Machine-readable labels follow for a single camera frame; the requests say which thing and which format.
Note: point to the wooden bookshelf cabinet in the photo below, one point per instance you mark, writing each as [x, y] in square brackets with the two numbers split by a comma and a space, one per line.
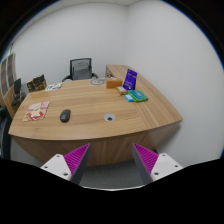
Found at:
[7, 79]

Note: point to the black sofa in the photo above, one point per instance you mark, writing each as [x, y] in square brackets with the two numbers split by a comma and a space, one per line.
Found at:
[5, 138]

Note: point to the dark brown box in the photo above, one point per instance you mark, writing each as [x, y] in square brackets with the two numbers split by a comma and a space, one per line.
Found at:
[39, 83]
[30, 86]

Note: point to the green box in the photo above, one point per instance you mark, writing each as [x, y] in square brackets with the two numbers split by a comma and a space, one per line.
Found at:
[138, 96]

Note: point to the dark brown box left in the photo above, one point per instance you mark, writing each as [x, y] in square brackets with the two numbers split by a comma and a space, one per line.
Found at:
[30, 86]

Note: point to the wooden office desk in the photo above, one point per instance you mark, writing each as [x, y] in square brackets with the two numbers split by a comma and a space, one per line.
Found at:
[147, 123]

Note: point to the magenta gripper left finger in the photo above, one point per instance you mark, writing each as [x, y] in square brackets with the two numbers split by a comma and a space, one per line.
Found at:
[70, 166]

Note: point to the white green leaflet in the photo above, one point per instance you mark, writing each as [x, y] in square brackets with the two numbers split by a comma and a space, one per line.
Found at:
[53, 86]

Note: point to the dark brown box right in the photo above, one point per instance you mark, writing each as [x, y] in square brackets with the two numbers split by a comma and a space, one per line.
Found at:
[39, 83]

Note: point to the desk cable grommet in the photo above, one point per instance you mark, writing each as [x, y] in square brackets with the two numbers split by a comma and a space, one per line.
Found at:
[109, 117]

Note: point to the black computer mouse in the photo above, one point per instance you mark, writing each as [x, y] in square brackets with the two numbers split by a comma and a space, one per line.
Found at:
[65, 115]

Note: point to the black side chair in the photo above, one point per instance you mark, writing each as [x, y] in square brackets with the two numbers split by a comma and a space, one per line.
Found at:
[18, 95]

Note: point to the small tan box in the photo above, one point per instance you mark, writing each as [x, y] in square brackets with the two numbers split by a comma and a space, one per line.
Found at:
[121, 90]

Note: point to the grey mesh office chair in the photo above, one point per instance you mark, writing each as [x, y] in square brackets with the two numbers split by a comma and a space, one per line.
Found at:
[80, 69]

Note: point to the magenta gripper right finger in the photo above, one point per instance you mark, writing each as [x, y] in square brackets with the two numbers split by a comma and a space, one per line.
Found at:
[153, 166]

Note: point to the small blue box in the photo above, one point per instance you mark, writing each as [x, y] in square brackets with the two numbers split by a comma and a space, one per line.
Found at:
[129, 98]

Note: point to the pink red mouse pad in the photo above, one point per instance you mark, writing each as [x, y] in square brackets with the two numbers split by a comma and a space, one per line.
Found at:
[36, 111]

